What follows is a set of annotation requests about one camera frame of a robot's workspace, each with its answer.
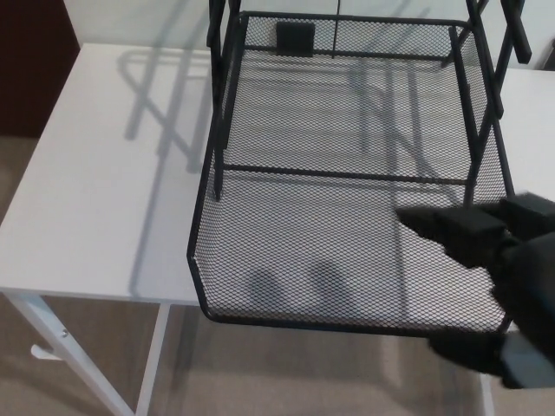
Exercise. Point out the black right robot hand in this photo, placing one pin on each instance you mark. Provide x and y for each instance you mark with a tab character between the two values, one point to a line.
529	268

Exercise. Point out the black mesh file tray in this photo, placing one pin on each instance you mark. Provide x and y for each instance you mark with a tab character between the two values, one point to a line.
303	242

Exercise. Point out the white desk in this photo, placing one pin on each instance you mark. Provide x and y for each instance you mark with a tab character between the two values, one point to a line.
108	173

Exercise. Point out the white hook on desk leg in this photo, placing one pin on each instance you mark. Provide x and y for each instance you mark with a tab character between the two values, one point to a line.
42	352

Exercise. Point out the dark brown door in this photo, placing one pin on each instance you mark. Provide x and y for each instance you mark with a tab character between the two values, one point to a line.
34	65

